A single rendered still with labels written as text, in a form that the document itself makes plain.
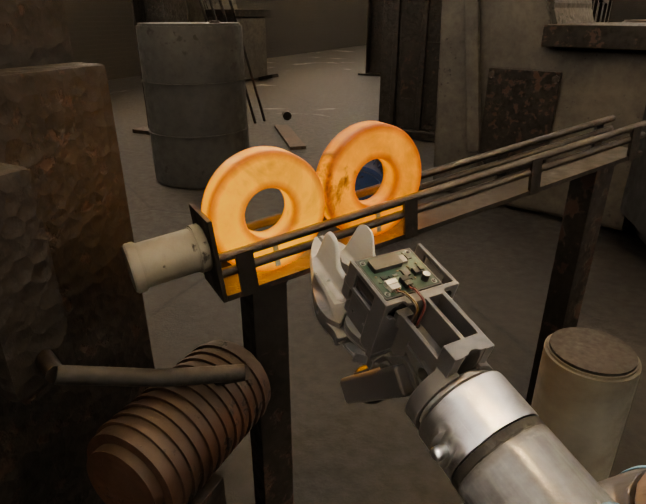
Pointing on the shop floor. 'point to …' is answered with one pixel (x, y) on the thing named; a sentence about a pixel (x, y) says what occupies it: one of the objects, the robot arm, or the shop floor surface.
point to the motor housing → (178, 435)
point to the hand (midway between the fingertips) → (322, 252)
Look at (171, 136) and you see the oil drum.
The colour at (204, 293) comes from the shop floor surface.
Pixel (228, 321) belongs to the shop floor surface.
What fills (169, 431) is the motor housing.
